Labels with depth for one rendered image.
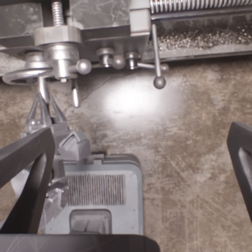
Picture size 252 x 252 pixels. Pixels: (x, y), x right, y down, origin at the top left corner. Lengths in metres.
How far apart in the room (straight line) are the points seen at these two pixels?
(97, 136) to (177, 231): 0.77
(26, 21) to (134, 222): 1.01
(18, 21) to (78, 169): 0.80
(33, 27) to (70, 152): 0.27
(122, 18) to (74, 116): 0.97
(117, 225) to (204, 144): 0.68
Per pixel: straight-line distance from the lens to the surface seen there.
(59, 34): 0.49
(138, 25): 0.59
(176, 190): 1.48
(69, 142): 0.50
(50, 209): 0.56
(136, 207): 1.21
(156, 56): 0.73
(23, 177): 0.50
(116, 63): 0.57
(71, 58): 0.49
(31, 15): 0.56
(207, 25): 1.05
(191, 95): 1.40
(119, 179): 1.16
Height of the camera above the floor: 1.36
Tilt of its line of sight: 84 degrees down
